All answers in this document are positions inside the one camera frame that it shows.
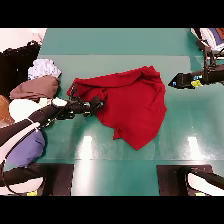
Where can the black garment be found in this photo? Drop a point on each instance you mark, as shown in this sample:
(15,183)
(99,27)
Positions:
(18,66)

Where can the purple garment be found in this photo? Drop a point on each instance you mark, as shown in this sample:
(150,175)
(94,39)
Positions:
(28,150)

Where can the white patterned garment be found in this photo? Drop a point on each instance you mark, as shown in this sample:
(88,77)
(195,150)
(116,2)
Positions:
(43,68)

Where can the red T-shirt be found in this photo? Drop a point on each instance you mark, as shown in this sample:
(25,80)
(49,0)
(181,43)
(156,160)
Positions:
(133,103)

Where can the stack of folded clothes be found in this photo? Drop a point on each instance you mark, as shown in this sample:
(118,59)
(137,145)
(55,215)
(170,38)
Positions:
(215,36)

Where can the brown garment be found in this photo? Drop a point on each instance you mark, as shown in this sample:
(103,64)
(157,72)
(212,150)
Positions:
(35,88)

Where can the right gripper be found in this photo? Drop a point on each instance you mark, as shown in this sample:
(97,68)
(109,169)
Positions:
(186,80)

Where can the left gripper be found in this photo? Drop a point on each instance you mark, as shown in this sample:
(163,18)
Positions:
(95,103)

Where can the orange-brown garment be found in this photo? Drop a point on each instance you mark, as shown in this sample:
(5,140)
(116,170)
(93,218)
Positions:
(4,110)

